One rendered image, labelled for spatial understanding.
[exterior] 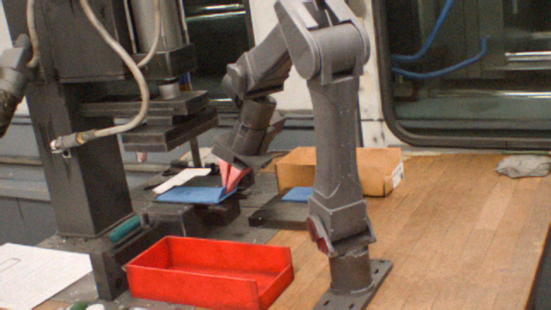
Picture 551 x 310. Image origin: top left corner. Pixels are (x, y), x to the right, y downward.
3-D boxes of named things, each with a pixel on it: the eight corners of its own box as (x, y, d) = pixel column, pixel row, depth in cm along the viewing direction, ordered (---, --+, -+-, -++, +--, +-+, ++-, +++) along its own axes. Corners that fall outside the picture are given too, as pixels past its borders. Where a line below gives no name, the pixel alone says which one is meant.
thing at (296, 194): (350, 203, 137) (349, 189, 136) (281, 200, 144) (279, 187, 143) (362, 190, 143) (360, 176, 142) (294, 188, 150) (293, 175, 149)
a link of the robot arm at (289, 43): (225, 65, 119) (287, -16, 91) (272, 56, 123) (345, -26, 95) (248, 132, 118) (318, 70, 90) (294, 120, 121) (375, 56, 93)
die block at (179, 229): (188, 256, 129) (182, 219, 127) (146, 251, 134) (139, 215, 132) (241, 213, 145) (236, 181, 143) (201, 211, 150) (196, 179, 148)
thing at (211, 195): (224, 203, 127) (221, 188, 127) (157, 200, 134) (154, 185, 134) (242, 190, 133) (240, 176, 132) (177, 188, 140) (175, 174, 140)
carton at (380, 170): (386, 201, 143) (382, 165, 141) (279, 196, 155) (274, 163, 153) (404, 180, 153) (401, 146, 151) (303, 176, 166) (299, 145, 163)
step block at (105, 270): (112, 301, 116) (101, 252, 113) (99, 299, 117) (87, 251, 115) (136, 283, 121) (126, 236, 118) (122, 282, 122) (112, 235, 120)
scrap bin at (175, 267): (261, 316, 104) (255, 281, 102) (131, 297, 116) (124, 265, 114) (294, 279, 114) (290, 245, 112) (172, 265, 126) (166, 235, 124)
